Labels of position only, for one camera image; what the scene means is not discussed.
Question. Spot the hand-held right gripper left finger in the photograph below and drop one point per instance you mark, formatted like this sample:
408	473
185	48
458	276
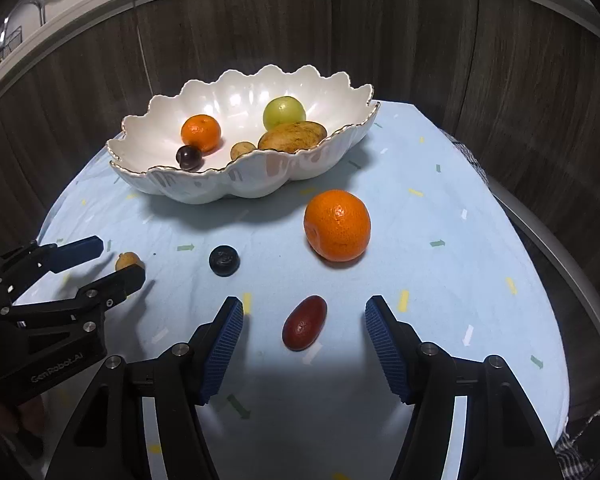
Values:
222	355

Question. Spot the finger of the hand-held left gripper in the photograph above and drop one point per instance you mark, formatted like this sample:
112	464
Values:
115	285
77	252

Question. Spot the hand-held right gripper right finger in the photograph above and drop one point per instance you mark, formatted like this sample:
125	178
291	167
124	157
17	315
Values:
387	352

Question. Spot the small yellow fruit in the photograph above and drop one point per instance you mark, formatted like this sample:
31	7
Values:
129	260

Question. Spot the red oval fruit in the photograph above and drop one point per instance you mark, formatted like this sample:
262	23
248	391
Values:
304	325

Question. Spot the dark purple plum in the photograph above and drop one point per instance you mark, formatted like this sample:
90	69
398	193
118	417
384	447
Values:
188	158

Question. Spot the white scalloped bowl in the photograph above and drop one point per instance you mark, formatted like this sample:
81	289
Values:
155	125

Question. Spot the small tangerine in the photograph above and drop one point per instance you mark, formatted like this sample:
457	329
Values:
201	132

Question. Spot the small brown fruit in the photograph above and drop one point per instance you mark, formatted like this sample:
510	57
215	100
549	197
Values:
242	150

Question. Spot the brown potato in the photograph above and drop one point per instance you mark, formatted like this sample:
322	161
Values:
292	136

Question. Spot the green round fruit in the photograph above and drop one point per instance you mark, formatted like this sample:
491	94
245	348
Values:
283	112

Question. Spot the person's left hand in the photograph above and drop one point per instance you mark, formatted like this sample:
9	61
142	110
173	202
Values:
10	415

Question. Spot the light blue tablecloth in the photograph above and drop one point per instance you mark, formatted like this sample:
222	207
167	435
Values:
430	285

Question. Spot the dark blue round fruit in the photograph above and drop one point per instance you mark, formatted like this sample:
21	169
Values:
224	260

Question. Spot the large orange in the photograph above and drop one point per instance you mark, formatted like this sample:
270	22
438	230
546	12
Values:
337	227

